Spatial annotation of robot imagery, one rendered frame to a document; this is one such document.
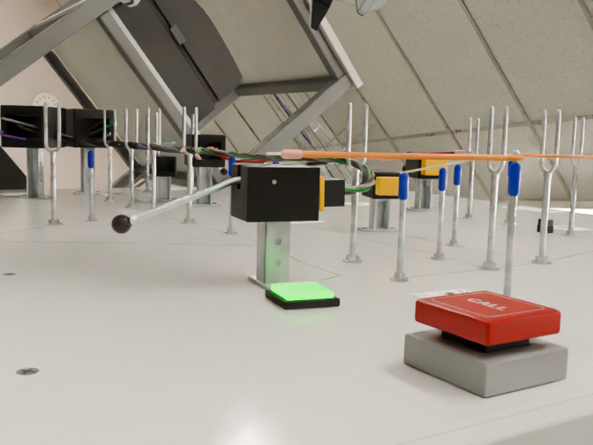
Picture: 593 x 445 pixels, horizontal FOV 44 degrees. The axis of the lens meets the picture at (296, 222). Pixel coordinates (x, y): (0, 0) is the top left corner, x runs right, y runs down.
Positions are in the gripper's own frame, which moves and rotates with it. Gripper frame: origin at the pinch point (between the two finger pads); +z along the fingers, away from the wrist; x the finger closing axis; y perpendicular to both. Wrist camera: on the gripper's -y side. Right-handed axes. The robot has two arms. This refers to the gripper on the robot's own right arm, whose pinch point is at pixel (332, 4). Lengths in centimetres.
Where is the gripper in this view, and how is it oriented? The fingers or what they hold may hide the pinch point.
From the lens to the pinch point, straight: 56.6
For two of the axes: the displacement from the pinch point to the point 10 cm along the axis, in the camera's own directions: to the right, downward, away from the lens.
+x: -3.6, -1.2, 9.2
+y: 8.3, 4.0, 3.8
